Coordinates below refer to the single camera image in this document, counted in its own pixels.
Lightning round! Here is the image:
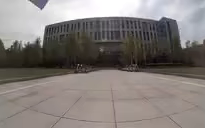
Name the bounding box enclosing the grey stone slab pavement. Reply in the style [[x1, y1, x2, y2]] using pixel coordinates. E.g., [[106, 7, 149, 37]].
[[0, 68, 205, 128]]

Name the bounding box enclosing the large curved grey building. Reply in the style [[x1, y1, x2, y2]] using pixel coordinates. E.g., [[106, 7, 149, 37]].
[[42, 16, 181, 66]]

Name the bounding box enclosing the grass field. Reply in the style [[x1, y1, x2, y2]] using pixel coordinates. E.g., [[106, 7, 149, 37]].
[[0, 67, 75, 84], [141, 66, 205, 80]]

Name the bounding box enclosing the row of trees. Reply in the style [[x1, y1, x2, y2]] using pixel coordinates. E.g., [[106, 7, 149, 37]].
[[0, 34, 205, 70]]

